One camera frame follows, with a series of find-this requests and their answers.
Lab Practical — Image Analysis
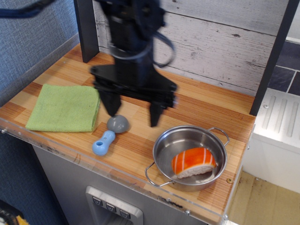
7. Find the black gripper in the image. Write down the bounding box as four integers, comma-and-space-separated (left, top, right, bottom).
90, 55, 177, 127

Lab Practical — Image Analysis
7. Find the green cloth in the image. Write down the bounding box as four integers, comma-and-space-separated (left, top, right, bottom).
26, 84, 100, 132

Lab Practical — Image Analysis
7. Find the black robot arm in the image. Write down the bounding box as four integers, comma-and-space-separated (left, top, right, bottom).
90, 0, 177, 127

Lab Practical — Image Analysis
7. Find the silver metal pot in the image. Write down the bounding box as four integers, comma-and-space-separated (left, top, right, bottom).
153, 125, 230, 192

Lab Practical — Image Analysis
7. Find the blue grey toy scoop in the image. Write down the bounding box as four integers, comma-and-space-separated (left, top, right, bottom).
92, 115, 130, 156

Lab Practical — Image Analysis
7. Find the salmon sushi toy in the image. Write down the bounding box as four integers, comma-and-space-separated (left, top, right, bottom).
171, 147, 217, 179

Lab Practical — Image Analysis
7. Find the grey button control panel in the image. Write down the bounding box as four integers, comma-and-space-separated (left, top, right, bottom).
85, 186, 144, 225

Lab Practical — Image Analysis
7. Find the white ridged sink drainer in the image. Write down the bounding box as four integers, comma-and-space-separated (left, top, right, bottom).
254, 88, 300, 148

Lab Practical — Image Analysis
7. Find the yellow black object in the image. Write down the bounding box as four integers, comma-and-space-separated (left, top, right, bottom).
0, 207, 29, 225

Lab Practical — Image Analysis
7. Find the dark left upright post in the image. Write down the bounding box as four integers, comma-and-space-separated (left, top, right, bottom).
73, 0, 99, 63

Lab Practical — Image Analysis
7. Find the dark upright post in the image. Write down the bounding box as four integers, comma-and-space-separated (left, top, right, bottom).
73, 0, 99, 63
249, 0, 300, 116

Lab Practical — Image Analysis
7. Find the dark right upright post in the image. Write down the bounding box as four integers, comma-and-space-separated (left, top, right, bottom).
249, 0, 300, 116

